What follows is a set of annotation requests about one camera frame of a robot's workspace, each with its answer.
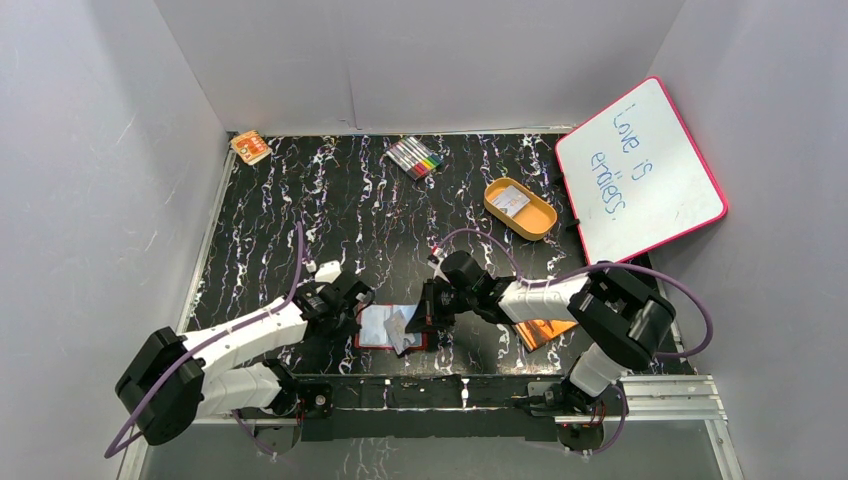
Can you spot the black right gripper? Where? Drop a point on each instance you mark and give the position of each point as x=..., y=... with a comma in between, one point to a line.
x=427, y=314

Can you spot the pack of coloured markers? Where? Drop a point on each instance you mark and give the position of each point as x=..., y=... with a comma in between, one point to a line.
x=413, y=157

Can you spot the silver VIP credit card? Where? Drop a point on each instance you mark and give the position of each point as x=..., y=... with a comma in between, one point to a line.
x=400, y=340

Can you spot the pink framed whiteboard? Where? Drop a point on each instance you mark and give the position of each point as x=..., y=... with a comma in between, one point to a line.
x=635, y=178

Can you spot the white credit card in tray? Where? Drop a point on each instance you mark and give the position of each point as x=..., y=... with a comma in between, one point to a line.
x=510, y=201

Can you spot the yellow oval tray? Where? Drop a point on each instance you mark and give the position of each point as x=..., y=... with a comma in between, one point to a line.
x=528, y=215

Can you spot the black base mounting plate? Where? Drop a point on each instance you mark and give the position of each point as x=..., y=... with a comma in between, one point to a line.
x=529, y=407

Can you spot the red leather card holder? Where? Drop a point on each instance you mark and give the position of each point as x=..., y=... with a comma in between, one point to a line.
x=372, y=334

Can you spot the orange book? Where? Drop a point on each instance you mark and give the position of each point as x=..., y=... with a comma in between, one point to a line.
x=536, y=334

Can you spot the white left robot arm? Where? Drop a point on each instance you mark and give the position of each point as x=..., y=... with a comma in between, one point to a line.
x=176, y=378

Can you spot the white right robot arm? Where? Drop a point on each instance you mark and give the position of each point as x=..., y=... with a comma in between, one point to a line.
x=626, y=319

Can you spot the small orange card box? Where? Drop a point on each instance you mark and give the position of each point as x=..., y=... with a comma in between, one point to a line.
x=250, y=147

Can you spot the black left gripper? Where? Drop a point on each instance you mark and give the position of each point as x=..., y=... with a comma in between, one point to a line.
x=354, y=299

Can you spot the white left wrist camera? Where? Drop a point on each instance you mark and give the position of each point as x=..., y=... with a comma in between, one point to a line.
x=328, y=272

